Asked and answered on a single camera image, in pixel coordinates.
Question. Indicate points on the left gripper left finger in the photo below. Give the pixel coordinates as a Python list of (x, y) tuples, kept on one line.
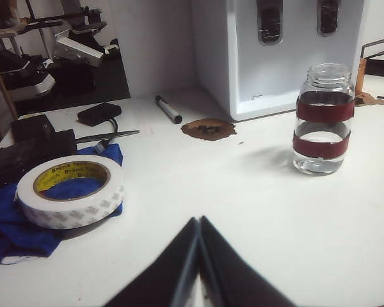
[(160, 275)]

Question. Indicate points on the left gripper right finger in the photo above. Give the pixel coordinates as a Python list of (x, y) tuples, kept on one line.
[(243, 275)]

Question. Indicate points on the glass bottle with red belts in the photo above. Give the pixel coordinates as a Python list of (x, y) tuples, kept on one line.
[(321, 112)]

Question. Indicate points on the white AUX water dispenser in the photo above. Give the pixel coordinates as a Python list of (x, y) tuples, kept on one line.
[(268, 73)]

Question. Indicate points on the black dispenser tap lever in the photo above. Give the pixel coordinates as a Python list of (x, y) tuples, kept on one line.
[(328, 17), (269, 22)]

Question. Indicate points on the white double-sided tape roll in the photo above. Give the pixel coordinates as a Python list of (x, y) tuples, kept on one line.
[(70, 208)]

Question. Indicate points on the blue cloth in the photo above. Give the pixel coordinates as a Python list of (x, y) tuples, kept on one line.
[(16, 230)]

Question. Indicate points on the black marker pen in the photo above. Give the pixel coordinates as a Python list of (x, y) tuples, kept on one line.
[(168, 108)]

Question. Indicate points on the small black box device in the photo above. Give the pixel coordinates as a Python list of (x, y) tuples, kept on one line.
[(99, 113)]

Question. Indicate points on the large black block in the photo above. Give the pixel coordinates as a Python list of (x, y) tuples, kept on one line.
[(32, 153)]

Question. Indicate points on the small black box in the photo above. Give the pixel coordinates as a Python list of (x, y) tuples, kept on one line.
[(33, 126)]

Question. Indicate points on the black and silver machine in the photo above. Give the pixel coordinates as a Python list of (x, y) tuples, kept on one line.
[(51, 57)]

